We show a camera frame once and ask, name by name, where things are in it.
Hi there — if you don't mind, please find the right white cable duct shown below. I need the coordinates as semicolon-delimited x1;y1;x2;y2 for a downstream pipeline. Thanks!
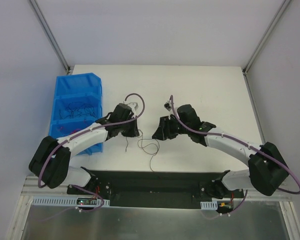
200;200;218;211

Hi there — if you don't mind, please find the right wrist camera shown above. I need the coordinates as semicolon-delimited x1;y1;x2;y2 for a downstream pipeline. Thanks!
163;100;172;112

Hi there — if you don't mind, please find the red black wire bundle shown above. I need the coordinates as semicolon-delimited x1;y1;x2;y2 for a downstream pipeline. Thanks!
123;128;161;173

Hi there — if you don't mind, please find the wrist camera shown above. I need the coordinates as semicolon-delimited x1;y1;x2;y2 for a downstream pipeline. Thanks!
123;101;139;112
163;100;172;112

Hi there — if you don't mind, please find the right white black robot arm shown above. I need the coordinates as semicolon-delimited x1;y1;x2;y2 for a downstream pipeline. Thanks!
152;102;289;199

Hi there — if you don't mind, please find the left aluminium corner post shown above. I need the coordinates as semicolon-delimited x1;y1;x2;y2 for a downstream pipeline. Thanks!
27;0;71;75

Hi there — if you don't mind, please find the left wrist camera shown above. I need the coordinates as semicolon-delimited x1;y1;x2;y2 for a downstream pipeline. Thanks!
123;101;139;112

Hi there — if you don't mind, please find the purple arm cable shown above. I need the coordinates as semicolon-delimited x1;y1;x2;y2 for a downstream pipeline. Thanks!
169;94;300;218
37;93;146;213

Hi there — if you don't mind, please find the aluminium corner post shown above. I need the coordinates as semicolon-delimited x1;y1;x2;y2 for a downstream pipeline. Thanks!
241;0;293;75
27;0;71;75

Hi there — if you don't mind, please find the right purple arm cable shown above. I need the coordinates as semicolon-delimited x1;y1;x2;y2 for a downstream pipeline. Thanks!
169;94;300;218

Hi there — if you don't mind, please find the left white cable duct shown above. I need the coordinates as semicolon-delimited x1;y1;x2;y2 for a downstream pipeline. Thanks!
32;196;110;208

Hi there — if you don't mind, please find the right aluminium corner post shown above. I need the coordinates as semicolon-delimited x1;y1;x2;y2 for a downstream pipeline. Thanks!
241;0;293;75

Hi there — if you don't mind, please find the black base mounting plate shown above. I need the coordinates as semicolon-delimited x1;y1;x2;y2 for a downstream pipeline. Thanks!
66;168;251;208

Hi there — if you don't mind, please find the white cable duct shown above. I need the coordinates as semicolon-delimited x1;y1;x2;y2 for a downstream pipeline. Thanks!
200;200;218;211
32;196;110;208

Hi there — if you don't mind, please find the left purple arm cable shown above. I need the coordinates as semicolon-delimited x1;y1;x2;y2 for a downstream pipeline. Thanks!
37;93;146;213

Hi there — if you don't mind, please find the aluminium front rail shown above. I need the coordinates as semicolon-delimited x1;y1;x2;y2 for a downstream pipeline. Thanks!
20;176;292;202

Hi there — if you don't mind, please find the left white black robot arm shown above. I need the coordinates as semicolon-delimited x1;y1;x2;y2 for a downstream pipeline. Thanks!
28;102;138;195

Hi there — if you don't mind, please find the blue plastic compartment bin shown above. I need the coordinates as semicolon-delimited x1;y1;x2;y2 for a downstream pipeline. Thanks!
46;72;105;156

